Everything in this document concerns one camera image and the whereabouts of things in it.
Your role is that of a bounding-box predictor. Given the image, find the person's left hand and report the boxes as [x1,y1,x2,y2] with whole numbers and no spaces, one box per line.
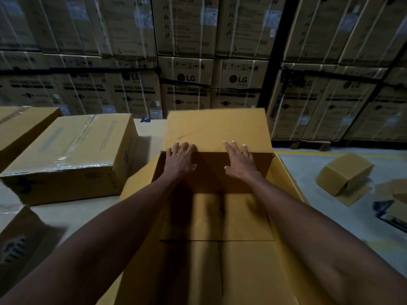
[162,141,199,184]

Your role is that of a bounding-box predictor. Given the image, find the person's right hand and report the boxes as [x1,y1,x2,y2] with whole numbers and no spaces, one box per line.
[223,140,263,183]

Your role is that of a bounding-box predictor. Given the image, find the large cardboard box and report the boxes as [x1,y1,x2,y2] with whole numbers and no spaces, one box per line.
[105,108,334,305]

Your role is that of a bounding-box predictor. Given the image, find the person's left forearm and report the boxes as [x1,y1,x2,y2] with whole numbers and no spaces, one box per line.
[0,175,191,305]

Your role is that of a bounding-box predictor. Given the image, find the person's right forearm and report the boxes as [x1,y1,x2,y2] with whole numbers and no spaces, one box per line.
[240,175,407,305]

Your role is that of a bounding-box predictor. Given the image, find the wooden pallet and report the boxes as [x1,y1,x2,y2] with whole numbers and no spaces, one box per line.
[289,140,332,152]

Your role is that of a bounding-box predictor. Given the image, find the taped closed cardboard box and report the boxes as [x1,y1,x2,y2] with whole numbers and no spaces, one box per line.
[0,113,139,207]

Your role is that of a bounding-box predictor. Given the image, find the small open cardboard box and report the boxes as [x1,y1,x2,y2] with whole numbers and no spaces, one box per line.
[316,152,375,207]

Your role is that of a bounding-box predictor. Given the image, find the stack of large appliance cartons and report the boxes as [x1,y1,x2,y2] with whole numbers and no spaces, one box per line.
[267,0,407,143]
[0,0,287,120]

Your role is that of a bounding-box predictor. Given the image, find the plain closed cardboard box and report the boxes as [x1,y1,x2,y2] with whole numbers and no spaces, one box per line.
[0,106,63,172]

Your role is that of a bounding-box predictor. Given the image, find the flattened cardboard pieces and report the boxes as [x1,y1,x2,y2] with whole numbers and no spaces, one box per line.
[375,178,407,224]

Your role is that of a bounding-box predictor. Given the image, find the printed cardboard box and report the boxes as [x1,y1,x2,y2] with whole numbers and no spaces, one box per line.
[0,205,68,296]

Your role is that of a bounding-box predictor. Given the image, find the black rack post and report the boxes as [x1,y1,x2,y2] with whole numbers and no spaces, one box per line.
[256,0,301,109]

